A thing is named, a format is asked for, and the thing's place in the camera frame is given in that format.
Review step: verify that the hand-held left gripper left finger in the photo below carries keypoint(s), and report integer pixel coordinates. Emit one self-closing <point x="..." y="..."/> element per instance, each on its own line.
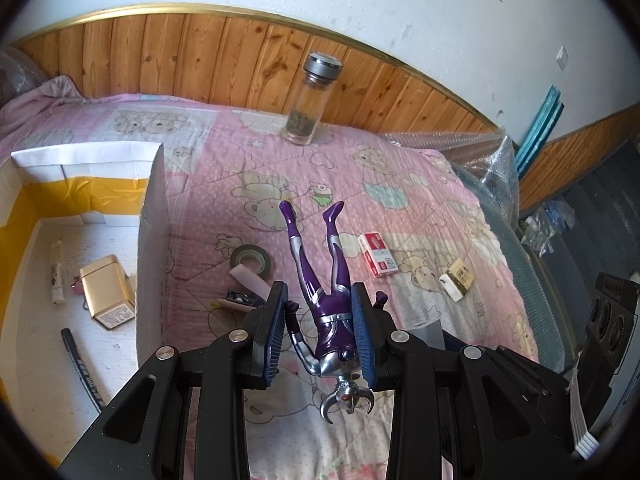
<point x="272" y="330"/>

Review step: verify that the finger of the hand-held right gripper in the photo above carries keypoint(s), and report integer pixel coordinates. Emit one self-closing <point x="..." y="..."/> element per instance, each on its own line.
<point x="540" y="382"/>

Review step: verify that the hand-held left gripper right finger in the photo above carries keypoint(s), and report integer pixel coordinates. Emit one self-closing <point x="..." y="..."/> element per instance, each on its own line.
<point x="365" y="340"/>

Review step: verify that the purple and silver action figure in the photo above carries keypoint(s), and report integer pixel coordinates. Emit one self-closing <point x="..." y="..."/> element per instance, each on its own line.
<point x="325" y="300"/>

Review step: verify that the green tape roll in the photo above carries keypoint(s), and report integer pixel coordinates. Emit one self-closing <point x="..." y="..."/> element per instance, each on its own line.
<point x="237" y="260"/>

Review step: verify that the red and white staples box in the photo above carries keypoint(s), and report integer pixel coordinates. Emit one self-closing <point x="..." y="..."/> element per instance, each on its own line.
<point x="377" y="255"/>

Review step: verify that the gold tin box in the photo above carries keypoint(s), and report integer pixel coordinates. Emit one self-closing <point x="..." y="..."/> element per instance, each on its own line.
<point x="105" y="290"/>

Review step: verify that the black marker pen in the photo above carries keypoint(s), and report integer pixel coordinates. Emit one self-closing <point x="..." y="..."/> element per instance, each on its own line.
<point x="80" y="365"/>

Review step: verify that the white glue tube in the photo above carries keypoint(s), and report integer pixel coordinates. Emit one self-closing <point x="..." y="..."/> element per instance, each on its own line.
<point x="56" y="275"/>

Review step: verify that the white cardboard box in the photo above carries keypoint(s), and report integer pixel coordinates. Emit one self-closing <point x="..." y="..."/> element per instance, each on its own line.
<point x="40" y="350"/>

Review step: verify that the pink stapler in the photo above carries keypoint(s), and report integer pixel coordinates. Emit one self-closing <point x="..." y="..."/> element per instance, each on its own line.
<point x="247" y="280"/>

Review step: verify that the dark grey ribbed seat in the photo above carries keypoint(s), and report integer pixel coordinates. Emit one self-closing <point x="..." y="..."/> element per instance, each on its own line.
<point x="600" y="210"/>

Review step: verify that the beige and gold small box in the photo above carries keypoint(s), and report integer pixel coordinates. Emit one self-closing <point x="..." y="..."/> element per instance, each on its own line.
<point x="460" y="280"/>

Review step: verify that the clear plastic bag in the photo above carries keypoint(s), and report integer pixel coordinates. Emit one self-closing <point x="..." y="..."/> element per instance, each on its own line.
<point x="547" y="220"/>

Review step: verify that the pink bear printed blanket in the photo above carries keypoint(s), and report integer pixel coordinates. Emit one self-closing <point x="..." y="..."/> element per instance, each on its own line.
<point x="400" y="200"/>

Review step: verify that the large clear bubble wrap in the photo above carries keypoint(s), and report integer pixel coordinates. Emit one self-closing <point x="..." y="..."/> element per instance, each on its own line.
<point x="495" y="170"/>

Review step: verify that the teal boards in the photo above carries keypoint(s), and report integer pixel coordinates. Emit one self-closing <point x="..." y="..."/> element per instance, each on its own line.
<point x="542" y="125"/>

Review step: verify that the glass bottle with silver lid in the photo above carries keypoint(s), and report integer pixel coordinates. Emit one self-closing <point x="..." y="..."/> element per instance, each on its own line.
<point x="305" y="105"/>

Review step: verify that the small clear bubble wrap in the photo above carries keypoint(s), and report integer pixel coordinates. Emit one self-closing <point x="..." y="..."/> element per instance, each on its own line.
<point x="15" y="80"/>

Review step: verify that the white wall socket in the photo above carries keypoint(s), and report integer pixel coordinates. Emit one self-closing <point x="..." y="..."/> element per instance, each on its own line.
<point x="562" y="57"/>

